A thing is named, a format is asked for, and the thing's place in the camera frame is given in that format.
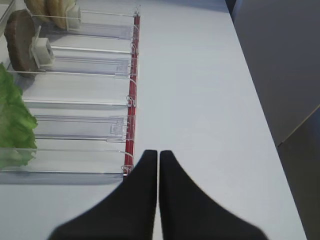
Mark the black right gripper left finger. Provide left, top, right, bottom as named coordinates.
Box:
left=49, top=150, right=158, bottom=240

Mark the brown meat patty in rack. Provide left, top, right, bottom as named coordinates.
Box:
left=4, top=9, right=38, bottom=78

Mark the white pusher block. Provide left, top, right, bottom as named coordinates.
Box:
left=29, top=26, right=55, bottom=69
left=65, top=4, right=81, bottom=30

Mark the golden bun slice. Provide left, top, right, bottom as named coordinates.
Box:
left=46, top=0, right=76, bottom=30
left=24, top=0, right=49, bottom=16

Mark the grey cabinet panel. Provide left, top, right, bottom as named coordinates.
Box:
left=226, top=0, right=320, bottom=240

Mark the golden bun slice left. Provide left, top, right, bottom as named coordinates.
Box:
left=24, top=0, right=49, bottom=16

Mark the clear acrylic right rack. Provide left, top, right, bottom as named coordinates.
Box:
left=0, top=0, right=140, bottom=185

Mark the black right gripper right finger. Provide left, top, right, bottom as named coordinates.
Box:
left=159, top=150, right=267, bottom=240

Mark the white pusher block rear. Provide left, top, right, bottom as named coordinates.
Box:
left=65, top=4, right=81, bottom=30

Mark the golden bun slice right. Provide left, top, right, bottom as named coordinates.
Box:
left=46, top=0, right=76, bottom=30

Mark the green lettuce leaf in rack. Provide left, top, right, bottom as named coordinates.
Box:
left=0, top=64, right=38, bottom=169

